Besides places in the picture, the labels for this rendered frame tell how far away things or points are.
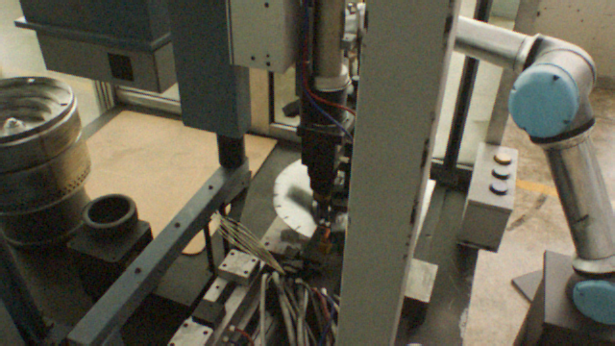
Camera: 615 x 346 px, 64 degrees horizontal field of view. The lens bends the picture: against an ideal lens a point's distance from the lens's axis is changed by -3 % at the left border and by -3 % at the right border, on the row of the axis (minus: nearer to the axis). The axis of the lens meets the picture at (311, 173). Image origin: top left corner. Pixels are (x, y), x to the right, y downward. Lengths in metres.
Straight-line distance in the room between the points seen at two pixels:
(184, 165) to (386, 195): 1.36
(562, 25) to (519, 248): 2.03
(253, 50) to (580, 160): 0.61
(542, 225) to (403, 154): 2.52
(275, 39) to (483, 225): 0.80
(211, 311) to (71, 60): 0.55
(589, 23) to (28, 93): 3.63
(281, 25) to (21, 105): 0.88
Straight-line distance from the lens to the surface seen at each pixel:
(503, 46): 1.11
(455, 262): 1.34
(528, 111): 0.96
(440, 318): 1.21
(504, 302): 2.33
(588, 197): 1.04
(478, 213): 1.32
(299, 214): 1.10
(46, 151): 1.26
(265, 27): 0.74
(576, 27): 4.17
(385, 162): 0.27
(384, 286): 0.33
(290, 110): 1.19
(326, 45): 0.78
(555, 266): 1.43
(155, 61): 0.96
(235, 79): 0.80
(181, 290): 1.14
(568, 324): 1.31
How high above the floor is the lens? 1.68
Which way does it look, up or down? 37 degrees down
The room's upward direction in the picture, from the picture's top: 2 degrees clockwise
